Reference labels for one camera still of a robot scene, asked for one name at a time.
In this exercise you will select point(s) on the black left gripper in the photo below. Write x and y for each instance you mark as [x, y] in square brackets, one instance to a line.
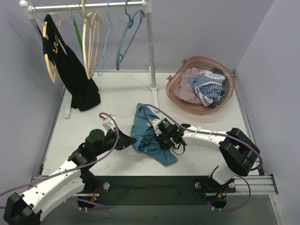
[117, 140]

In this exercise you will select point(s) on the beige wooden hanger front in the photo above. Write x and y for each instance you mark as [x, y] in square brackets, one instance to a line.
[85, 51]

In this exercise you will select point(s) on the cream wooden hanger with garment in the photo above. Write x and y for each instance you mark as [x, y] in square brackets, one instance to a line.
[50, 68]

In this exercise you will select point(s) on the green thin hanger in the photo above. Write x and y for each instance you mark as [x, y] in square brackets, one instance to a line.
[78, 35]

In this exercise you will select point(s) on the white clothes rack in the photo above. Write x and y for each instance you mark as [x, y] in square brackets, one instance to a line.
[31, 10]

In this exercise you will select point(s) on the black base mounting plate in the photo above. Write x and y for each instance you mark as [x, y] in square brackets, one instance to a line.
[153, 190]

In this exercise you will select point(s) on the blue white striped garment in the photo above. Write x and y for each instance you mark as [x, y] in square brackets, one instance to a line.
[208, 86]

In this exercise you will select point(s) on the black hanging garment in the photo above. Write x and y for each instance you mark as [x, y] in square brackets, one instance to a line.
[84, 91]

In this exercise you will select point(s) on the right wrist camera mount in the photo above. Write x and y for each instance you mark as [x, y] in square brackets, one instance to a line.
[153, 124]

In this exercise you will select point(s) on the teal tank top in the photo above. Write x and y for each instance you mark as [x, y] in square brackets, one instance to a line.
[144, 135]

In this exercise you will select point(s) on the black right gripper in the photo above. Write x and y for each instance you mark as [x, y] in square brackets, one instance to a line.
[161, 141]

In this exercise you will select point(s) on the pale pink garment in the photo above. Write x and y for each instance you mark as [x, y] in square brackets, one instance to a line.
[183, 89]

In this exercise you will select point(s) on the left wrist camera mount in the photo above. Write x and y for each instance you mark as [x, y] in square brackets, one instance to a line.
[108, 123]

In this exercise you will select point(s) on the light blue wire hanger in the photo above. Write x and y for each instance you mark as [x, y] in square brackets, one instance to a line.
[106, 56]

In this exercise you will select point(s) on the pink plastic laundry basket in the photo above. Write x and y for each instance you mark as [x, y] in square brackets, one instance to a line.
[202, 63]

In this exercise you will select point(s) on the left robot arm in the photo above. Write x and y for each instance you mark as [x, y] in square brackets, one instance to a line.
[72, 177]

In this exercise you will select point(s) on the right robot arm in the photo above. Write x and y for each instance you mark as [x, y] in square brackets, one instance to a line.
[238, 151]

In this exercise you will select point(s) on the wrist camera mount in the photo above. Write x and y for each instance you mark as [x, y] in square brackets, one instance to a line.
[108, 123]
[153, 124]

